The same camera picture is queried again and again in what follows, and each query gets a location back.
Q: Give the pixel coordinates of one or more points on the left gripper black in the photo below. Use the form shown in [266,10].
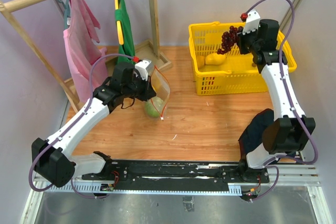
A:
[148,92]

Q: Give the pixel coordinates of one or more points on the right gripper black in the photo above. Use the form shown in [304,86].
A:
[241,38]

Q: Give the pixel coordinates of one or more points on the dark red grapes bunch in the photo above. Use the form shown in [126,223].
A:
[229,39]

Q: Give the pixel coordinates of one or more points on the yellow bell pepper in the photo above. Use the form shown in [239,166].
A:
[156,83]

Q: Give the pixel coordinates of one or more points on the clear zip top bag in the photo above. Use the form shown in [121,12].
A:
[164,92]

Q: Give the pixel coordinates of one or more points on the green cabbage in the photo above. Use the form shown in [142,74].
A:
[153,107]

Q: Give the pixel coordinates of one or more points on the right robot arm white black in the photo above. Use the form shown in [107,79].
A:
[272,64]

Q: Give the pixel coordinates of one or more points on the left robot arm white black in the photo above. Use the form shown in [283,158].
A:
[53,158]

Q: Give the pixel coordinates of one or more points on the yellow plastic basket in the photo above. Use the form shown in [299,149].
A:
[238,74]

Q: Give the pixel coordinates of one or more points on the wooden clothes rack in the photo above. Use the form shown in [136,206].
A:
[34,66]

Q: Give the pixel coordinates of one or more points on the yellow mango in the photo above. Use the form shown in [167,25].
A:
[215,59]

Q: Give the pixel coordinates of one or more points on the green shirt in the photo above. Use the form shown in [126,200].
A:
[123,17]

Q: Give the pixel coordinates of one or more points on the pink shirt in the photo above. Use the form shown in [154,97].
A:
[83,56]

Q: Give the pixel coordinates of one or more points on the dark navy cloth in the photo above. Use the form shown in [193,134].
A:
[254,132]

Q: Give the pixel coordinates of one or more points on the yellow hanger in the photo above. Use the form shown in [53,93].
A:
[118,24]

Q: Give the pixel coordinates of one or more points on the teal hanger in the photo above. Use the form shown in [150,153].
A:
[66,12]

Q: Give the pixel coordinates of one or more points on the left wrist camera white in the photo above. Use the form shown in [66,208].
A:
[143,69]

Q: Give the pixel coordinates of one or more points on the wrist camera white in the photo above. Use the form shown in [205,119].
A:
[251,19]
[143,69]

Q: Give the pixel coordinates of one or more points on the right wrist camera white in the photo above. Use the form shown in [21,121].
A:
[251,19]

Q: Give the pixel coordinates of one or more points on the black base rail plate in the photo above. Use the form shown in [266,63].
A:
[178,176]

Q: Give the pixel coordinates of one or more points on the aluminium frame rail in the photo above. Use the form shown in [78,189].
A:
[293,194]

